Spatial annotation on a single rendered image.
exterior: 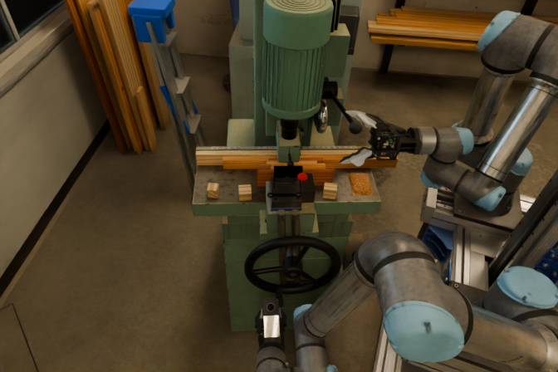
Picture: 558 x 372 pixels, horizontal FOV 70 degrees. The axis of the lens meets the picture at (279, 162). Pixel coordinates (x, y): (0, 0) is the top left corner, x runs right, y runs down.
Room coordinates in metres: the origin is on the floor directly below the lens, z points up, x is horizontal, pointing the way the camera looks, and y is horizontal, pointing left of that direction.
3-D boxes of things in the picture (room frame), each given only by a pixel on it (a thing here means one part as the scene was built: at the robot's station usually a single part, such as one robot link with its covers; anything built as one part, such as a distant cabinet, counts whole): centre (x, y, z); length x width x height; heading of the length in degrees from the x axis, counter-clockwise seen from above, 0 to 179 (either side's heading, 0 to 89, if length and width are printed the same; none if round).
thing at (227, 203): (0.90, -0.03, 0.87); 0.61 x 0.30 x 0.06; 95
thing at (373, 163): (1.01, -0.11, 0.92); 0.60 x 0.02 x 0.04; 95
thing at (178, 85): (1.72, 0.54, 0.58); 0.27 x 0.25 x 1.16; 88
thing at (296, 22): (1.00, -0.03, 1.32); 0.18 x 0.18 x 0.31
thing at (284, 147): (1.02, -0.03, 0.99); 0.14 x 0.07 x 0.09; 5
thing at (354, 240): (0.89, -0.30, 0.58); 0.12 x 0.08 x 0.08; 5
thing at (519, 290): (0.50, -0.60, 0.98); 0.13 x 0.12 x 0.14; 5
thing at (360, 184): (0.94, -0.28, 0.91); 0.10 x 0.07 x 0.02; 5
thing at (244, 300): (1.12, -0.01, 0.36); 0.58 x 0.45 x 0.71; 5
